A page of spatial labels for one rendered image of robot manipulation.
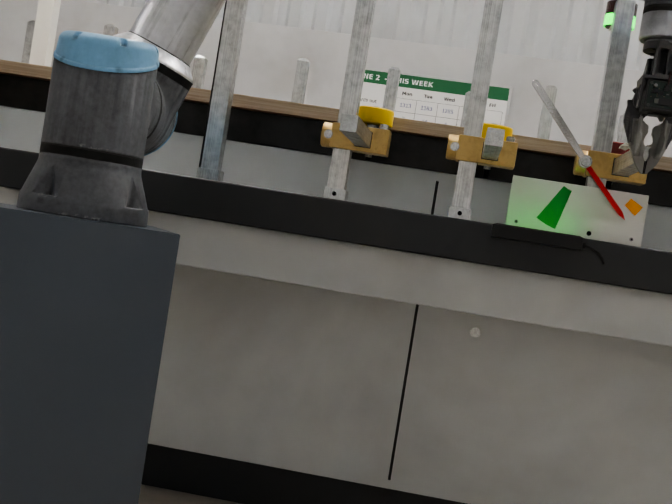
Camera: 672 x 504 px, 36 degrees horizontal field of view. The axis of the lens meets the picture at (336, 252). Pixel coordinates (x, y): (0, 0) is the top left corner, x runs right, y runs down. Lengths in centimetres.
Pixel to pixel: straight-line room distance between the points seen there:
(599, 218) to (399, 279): 40
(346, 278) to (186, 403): 52
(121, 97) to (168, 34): 22
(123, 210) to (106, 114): 14
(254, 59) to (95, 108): 827
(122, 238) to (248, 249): 67
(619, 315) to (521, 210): 28
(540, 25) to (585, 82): 64
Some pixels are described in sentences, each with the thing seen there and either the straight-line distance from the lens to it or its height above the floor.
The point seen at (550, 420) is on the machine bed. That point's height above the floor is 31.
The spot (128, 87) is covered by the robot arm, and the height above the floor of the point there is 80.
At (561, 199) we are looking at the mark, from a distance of 207.
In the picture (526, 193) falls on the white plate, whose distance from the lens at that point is 206.
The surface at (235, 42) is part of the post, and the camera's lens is 215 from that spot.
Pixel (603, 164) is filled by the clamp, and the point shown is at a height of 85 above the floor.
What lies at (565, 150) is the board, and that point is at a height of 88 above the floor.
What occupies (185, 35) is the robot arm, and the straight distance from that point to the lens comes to 174.
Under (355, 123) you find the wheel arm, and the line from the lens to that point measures 181.
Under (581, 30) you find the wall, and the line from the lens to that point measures 950.
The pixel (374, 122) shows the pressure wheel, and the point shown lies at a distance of 219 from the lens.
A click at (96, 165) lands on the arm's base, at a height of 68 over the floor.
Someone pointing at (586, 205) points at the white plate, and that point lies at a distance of 207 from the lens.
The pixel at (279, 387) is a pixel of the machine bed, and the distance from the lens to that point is 234.
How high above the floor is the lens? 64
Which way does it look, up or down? 1 degrees down
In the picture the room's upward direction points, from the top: 9 degrees clockwise
